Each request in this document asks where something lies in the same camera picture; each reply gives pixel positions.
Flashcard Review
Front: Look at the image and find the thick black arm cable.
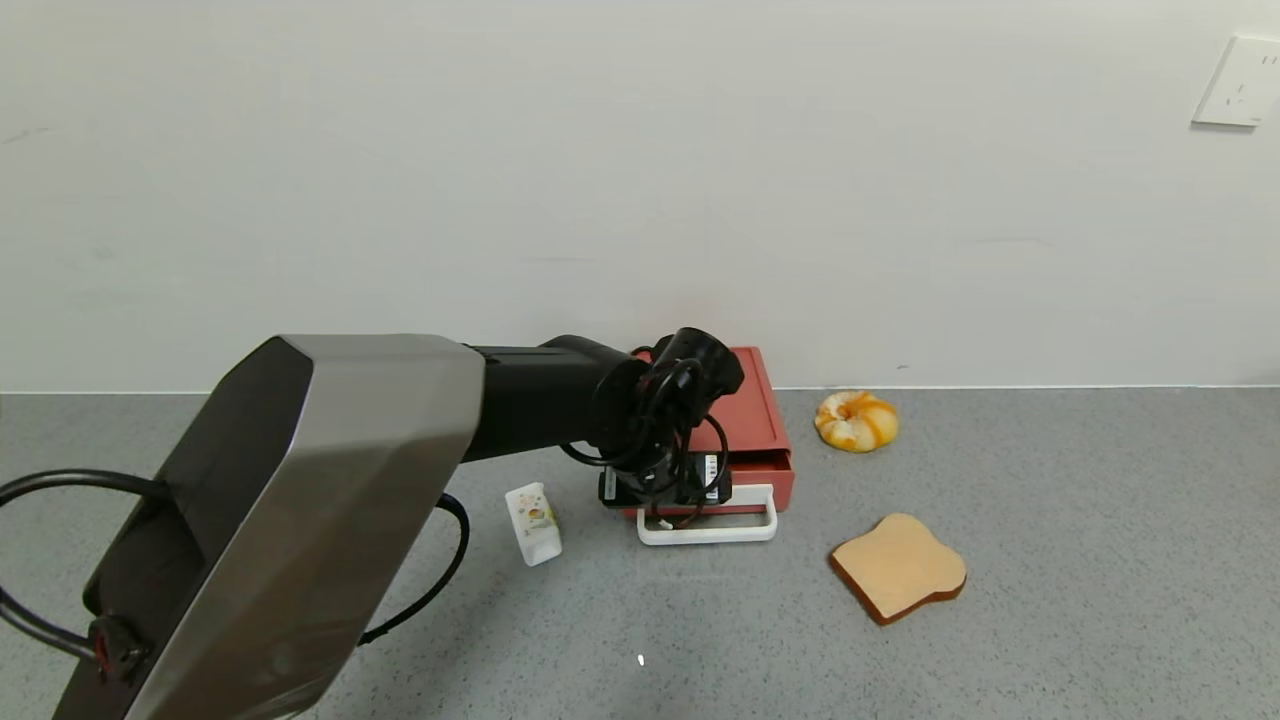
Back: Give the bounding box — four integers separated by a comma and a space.
0, 470, 472, 663

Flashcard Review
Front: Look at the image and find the white wall socket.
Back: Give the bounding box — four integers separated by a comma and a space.
1191, 36, 1280, 128

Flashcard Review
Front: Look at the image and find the toast bread slice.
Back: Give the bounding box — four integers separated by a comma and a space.
828, 513, 968, 626

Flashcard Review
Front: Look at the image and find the black wrist cable bundle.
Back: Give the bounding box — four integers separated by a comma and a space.
558, 358, 732, 530

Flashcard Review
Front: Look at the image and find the orange striped bagel bread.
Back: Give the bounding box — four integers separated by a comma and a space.
813, 390, 899, 454

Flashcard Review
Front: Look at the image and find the red drawer with white handle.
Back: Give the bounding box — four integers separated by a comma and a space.
628, 450, 797, 547

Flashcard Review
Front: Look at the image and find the small white milk carton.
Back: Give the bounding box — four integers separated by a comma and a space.
505, 482, 564, 567

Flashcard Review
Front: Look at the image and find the red drawer cabinet shell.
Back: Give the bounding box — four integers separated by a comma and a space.
632, 347, 795, 467

